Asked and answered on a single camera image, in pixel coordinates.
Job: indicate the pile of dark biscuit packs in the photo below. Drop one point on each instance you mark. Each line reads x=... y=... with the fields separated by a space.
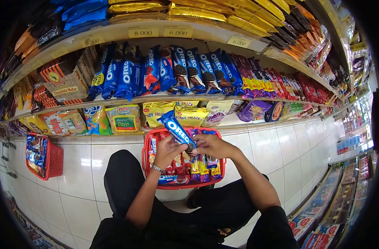
x=36 y=154

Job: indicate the blue cookie packet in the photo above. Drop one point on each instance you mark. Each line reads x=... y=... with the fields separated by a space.
x=177 y=130

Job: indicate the full shop shelf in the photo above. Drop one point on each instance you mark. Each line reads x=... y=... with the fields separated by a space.
x=177 y=71
x=27 y=227
x=338 y=199

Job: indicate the person's right hand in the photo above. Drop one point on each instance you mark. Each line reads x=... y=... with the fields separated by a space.
x=219 y=148

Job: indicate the person's right thumb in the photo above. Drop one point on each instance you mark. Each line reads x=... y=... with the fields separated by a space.
x=200 y=152

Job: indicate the person's left thumb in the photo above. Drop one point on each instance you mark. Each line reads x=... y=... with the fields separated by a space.
x=181 y=148

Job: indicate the person's left fingers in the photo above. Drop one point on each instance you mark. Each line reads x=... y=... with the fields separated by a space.
x=171 y=139

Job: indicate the person's legs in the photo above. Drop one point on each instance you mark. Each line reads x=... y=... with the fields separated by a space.
x=124 y=180

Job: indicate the red plastic basket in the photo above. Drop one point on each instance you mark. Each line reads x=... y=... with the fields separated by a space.
x=145 y=161
x=54 y=160

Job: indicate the pile of mixed snack packs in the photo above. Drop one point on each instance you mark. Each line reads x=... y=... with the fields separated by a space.
x=205 y=169

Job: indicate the person's body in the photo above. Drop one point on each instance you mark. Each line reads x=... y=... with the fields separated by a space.
x=114 y=236

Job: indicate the person's right fingers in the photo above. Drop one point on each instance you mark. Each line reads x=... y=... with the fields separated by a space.
x=201 y=139

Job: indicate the person's left hand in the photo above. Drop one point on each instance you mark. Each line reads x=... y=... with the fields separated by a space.
x=164 y=154

